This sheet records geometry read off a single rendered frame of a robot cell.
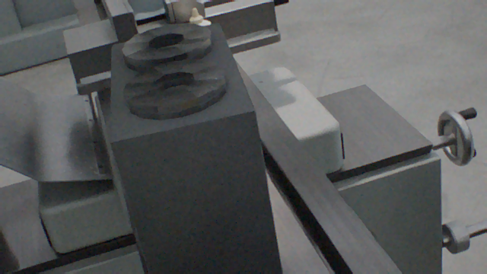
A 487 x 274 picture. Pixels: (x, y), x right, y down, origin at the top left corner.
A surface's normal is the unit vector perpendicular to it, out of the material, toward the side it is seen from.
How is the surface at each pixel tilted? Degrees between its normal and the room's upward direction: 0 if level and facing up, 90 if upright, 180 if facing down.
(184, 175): 90
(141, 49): 0
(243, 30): 90
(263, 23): 90
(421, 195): 90
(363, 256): 0
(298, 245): 0
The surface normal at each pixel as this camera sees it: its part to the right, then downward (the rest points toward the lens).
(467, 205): -0.15, -0.85
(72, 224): 0.29, 0.44
